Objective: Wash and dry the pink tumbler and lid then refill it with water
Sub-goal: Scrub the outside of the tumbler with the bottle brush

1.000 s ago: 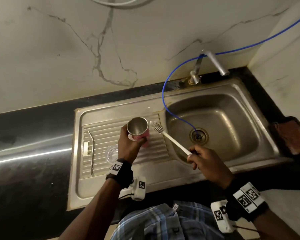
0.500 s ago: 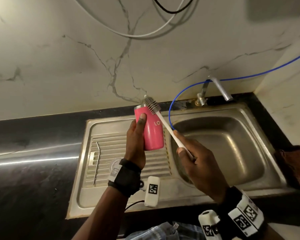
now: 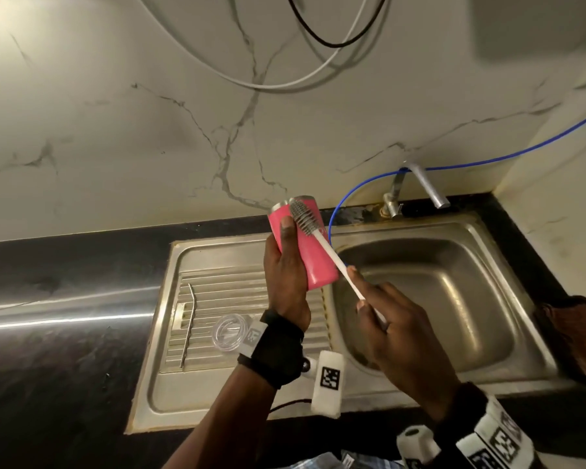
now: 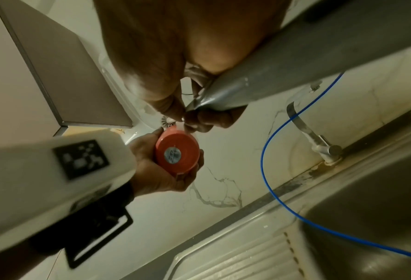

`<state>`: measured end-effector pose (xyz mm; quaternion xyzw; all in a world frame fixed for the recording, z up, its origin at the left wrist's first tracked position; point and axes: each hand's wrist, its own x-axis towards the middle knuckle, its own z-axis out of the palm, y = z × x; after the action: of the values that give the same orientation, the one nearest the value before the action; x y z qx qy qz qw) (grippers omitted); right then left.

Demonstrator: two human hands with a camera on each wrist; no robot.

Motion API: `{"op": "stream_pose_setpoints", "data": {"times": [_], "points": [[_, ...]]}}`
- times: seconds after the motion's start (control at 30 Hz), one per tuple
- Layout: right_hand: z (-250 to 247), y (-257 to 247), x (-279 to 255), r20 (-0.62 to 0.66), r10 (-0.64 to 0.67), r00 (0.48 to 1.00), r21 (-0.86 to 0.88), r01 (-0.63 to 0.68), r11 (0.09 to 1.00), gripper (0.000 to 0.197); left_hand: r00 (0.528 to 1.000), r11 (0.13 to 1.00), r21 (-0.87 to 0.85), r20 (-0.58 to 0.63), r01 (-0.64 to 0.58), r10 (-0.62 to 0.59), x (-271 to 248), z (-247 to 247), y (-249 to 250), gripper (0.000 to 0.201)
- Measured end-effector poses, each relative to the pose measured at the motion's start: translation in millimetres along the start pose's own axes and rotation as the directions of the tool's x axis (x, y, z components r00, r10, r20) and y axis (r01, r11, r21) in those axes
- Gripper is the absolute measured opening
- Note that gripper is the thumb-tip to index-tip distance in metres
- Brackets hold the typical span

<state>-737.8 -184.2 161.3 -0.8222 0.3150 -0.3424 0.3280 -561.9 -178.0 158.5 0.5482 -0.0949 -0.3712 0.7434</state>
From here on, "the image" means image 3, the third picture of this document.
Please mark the person's right hand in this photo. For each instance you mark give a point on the person's right hand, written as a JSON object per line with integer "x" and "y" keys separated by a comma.
{"x": 410, "y": 351}

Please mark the clear plastic lid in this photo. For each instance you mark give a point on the clear plastic lid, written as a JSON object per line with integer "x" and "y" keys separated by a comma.
{"x": 227, "y": 334}

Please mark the pink steel tumbler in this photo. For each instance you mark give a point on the pink steel tumbler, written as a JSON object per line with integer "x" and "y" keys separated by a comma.
{"x": 317, "y": 263}

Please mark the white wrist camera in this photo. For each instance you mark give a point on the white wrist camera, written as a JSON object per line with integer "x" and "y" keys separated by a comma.
{"x": 417, "y": 446}
{"x": 328, "y": 385}

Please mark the metal faucet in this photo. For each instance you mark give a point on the metal faucet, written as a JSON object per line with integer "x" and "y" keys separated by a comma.
{"x": 429, "y": 185}

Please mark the blue plaid clothing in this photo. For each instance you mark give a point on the blue plaid clothing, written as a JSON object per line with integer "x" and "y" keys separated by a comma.
{"x": 366, "y": 461}

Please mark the white bottle brush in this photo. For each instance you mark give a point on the white bottle brush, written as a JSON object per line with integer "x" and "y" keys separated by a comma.
{"x": 332, "y": 251}

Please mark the person's left hand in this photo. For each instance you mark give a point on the person's left hand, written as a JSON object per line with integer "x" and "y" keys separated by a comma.
{"x": 285, "y": 288}

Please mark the person's left forearm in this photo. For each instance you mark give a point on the person's left forearm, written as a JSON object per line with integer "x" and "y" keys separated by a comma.
{"x": 224, "y": 424}

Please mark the black wrist band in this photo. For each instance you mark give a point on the black wrist band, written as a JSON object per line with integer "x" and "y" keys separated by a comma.
{"x": 276, "y": 351}
{"x": 488, "y": 434}

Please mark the black right wrist band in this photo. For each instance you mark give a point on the black right wrist band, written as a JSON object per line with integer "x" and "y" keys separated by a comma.
{"x": 488, "y": 434}

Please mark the bent metal straw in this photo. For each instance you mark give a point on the bent metal straw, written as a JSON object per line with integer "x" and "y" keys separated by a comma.
{"x": 189, "y": 327}

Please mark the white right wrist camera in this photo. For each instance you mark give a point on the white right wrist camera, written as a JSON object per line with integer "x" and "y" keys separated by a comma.
{"x": 417, "y": 446}

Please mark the black left wrist band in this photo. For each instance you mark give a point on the black left wrist band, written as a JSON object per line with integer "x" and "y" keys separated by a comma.
{"x": 276, "y": 351}

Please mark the thin blue tube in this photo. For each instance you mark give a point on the thin blue tube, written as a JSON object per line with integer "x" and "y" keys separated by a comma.
{"x": 517, "y": 153}

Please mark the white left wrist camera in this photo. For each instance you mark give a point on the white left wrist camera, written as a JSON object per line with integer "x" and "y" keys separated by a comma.
{"x": 328, "y": 385}

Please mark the stainless steel sink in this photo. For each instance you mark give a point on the stainless steel sink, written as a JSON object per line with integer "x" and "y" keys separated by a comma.
{"x": 444, "y": 297}

